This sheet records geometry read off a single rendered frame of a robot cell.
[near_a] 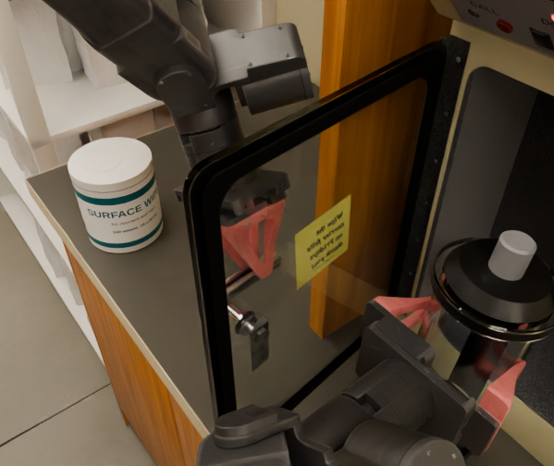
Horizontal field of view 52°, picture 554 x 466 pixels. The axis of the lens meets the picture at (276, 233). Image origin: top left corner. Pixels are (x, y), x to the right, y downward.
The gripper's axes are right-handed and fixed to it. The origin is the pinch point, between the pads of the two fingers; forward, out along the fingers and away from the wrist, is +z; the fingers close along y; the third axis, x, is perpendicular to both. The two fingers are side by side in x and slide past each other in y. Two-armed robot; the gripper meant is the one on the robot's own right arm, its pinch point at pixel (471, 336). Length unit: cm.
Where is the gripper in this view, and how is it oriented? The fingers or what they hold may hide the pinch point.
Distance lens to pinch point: 54.9
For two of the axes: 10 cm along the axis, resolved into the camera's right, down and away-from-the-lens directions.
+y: -6.4, -5.2, 5.6
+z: 7.6, -3.8, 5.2
